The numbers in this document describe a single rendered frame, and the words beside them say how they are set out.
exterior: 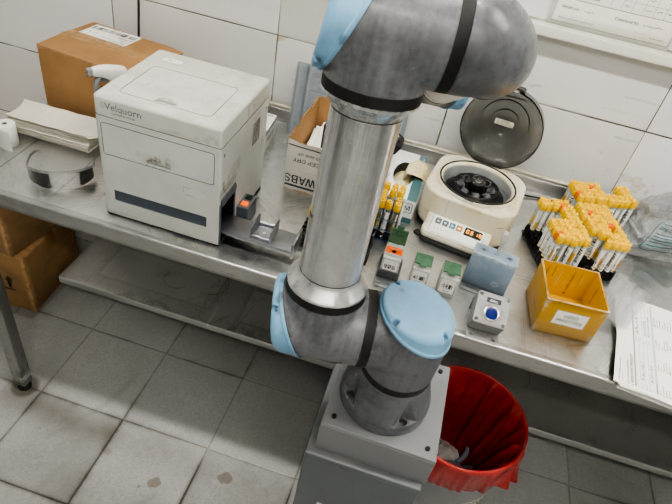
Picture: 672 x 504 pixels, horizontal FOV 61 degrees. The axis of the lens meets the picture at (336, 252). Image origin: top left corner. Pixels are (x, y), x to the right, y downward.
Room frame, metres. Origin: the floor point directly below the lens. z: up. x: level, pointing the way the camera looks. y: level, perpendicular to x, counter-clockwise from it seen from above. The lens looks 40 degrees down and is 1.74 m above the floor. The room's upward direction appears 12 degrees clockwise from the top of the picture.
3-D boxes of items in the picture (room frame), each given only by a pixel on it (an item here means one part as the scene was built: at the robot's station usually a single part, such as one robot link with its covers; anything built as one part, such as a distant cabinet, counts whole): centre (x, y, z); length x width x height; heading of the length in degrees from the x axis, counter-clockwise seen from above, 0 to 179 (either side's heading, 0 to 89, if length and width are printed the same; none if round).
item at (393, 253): (0.99, -0.13, 0.92); 0.05 x 0.04 x 0.06; 173
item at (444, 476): (0.99, -0.44, 0.22); 0.38 x 0.37 x 0.44; 83
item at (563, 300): (0.97, -0.52, 0.93); 0.13 x 0.13 x 0.10; 87
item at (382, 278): (0.99, -0.13, 0.89); 0.09 x 0.05 x 0.04; 173
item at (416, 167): (1.33, -0.15, 0.92); 0.24 x 0.12 x 0.10; 173
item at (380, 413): (0.60, -0.13, 1.00); 0.15 x 0.15 x 0.10
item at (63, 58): (1.48, 0.72, 0.97); 0.31 x 0.23 x 0.18; 76
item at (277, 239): (1.00, 0.19, 0.92); 0.21 x 0.07 x 0.05; 83
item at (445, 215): (1.26, -0.31, 0.94); 0.30 x 0.24 x 0.12; 164
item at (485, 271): (1.02, -0.35, 0.92); 0.10 x 0.07 x 0.10; 75
